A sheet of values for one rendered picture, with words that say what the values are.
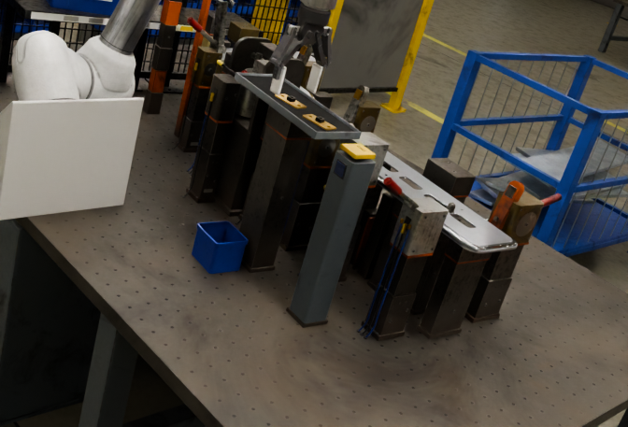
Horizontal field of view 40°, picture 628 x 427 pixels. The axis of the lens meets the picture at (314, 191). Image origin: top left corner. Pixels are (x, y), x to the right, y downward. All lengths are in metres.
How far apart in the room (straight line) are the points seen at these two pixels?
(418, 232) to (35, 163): 0.96
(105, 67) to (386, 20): 3.73
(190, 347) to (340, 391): 0.34
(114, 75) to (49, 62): 0.21
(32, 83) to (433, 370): 1.27
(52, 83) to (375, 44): 3.90
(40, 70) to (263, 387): 1.06
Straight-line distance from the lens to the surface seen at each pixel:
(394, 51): 6.21
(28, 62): 2.41
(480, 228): 2.16
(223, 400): 1.80
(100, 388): 2.20
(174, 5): 3.01
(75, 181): 2.32
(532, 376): 2.25
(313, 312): 2.08
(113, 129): 2.30
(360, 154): 1.90
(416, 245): 2.01
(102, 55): 2.51
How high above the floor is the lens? 1.80
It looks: 23 degrees down
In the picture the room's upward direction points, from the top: 16 degrees clockwise
